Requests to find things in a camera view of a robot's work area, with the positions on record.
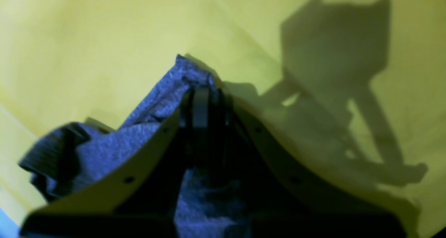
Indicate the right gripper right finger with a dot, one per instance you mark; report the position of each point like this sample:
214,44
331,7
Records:
283,198

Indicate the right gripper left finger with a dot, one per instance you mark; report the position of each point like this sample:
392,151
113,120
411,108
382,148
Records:
139,198

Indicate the grey long-sleeve T-shirt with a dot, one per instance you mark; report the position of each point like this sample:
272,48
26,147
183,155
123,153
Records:
76,155

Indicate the yellow table cloth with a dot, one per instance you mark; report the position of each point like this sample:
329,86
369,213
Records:
354,89

